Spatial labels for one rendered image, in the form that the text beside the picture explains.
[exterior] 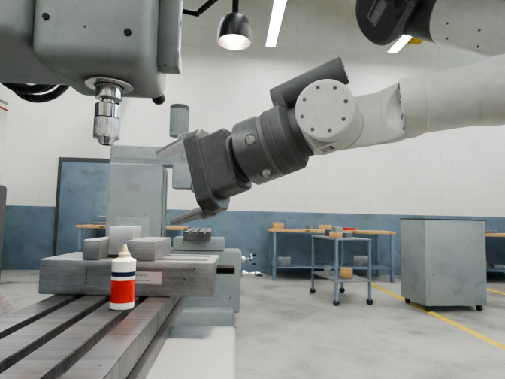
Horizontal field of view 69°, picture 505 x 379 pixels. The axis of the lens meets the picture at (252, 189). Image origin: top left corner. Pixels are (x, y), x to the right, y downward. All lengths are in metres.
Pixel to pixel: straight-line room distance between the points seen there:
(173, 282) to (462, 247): 4.59
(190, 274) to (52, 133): 7.49
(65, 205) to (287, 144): 7.44
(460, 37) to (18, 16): 0.65
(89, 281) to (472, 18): 0.77
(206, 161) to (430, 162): 7.89
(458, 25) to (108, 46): 0.51
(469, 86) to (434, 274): 4.56
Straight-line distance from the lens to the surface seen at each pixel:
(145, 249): 0.78
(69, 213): 7.77
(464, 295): 5.21
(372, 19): 0.65
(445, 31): 0.59
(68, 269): 0.83
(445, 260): 5.01
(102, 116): 0.72
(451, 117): 0.44
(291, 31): 8.22
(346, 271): 5.06
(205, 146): 0.50
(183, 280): 0.77
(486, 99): 0.44
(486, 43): 0.56
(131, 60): 0.66
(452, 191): 8.46
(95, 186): 7.62
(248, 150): 0.45
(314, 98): 0.41
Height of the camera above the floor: 1.07
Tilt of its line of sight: 4 degrees up
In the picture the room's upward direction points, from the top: 1 degrees clockwise
